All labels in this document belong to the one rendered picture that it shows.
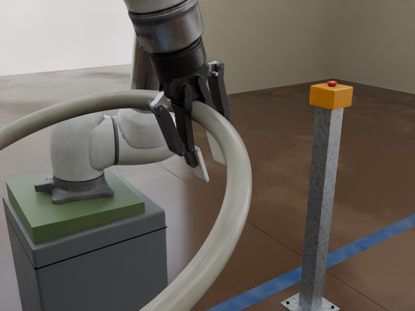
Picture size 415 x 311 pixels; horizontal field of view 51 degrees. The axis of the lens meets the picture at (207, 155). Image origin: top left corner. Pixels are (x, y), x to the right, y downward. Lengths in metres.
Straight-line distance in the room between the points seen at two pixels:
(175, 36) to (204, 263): 0.28
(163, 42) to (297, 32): 6.87
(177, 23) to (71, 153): 0.82
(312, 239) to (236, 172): 1.56
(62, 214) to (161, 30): 0.84
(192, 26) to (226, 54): 5.94
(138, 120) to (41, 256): 0.45
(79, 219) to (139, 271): 0.28
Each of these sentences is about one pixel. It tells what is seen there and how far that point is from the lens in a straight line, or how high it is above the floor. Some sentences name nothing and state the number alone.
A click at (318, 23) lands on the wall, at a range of 7.73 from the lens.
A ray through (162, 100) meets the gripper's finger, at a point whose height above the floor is 1.29.
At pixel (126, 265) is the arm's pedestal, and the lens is 1.39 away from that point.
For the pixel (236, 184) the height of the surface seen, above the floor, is 1.23.
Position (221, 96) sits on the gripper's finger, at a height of 1.28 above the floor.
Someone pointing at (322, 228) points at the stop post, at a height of 0.46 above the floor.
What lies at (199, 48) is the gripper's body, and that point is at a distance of 0.59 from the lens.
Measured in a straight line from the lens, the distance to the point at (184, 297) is 0.42.
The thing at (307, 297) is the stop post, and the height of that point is 0.09.
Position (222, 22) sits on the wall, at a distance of 6.42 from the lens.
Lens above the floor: 1.43
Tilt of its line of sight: 20 degrees down
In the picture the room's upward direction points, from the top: straight up
